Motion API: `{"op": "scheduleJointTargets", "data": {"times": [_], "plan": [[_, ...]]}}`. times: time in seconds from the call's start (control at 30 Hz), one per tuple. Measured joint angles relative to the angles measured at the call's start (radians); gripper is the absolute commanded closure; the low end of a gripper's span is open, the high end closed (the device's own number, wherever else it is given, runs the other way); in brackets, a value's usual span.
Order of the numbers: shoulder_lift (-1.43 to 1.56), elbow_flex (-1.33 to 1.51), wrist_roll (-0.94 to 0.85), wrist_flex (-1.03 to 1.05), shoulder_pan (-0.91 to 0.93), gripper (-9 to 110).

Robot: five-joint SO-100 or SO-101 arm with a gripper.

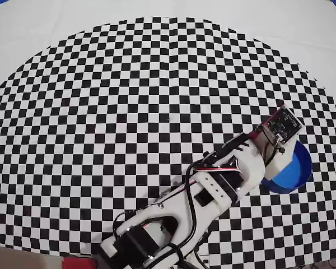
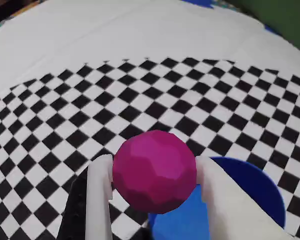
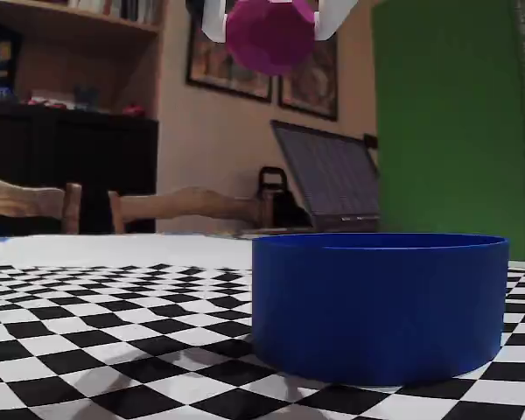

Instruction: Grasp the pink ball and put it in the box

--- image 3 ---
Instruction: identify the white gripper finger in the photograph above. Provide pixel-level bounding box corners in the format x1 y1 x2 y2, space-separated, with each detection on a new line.
314 0 355 43

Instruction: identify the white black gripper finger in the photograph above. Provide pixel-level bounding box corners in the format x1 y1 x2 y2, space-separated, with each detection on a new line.
202 0 229 44

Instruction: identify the pink faceted ball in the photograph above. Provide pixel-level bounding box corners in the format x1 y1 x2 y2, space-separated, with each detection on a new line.
224 0 319 77

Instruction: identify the blue round box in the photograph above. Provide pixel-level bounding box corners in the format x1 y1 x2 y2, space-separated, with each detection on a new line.
250 232 510 388

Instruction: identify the dark framed picture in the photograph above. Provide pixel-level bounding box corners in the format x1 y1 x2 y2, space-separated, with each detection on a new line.
277 37 340 123
185 24 274 105

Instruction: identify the row of shelf books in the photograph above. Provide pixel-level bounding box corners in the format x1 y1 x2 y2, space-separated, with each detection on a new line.
67 0 161 24

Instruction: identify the small blue cup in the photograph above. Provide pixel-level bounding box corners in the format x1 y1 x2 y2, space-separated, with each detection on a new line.
73 84 101 109

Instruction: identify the open grey laptop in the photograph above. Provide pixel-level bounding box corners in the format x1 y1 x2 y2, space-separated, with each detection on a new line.
269 118 382 233

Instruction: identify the green board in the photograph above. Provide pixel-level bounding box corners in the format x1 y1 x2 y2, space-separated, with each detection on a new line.
370 0 525 263

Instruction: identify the pink red flat object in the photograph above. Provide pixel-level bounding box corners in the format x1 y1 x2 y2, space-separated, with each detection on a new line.
24 92 74 109

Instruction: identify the wooden chair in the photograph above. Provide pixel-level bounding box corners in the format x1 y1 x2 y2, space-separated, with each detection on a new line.
108 185 275 234
0 176 83 236

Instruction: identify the black white checkered cloth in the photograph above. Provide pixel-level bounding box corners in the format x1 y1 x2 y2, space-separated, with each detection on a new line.
0 234 525 420

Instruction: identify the wooden wall shelf unit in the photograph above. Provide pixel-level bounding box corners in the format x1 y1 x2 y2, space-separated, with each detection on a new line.
0 0 164 120

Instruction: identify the black bag with handle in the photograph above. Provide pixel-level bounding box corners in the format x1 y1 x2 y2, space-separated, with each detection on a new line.
255 164 314 229

